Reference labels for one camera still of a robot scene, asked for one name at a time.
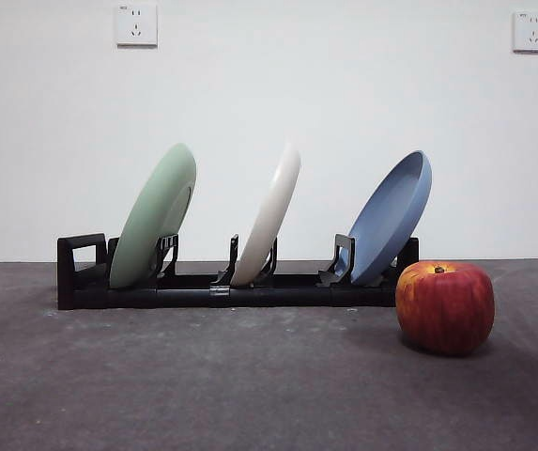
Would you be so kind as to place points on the pale green plate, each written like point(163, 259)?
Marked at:
point(149, 216)

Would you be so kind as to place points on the red apple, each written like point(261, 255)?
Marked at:
point(444, 310)

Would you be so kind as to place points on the cream white plate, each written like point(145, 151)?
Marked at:
point(271, 216)

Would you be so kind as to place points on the black plate rack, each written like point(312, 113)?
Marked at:
point(179, 298)

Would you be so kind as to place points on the blue plate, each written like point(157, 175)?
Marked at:
point(386, 221)

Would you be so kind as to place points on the white wall socket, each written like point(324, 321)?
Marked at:
point(137, 26)
point(531, 32)

